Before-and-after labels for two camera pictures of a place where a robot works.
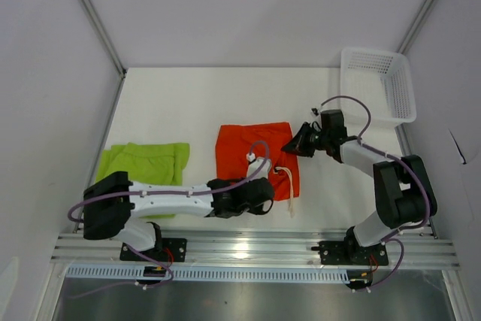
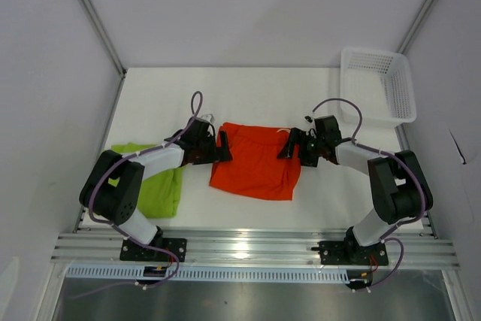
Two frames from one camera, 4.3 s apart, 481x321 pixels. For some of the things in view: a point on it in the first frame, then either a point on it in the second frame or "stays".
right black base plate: x=351 y=252 stays
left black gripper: x=258 y=210 -> x=219 y=153
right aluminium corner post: x=428 y=5 stays
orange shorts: x=233 y=146 stays
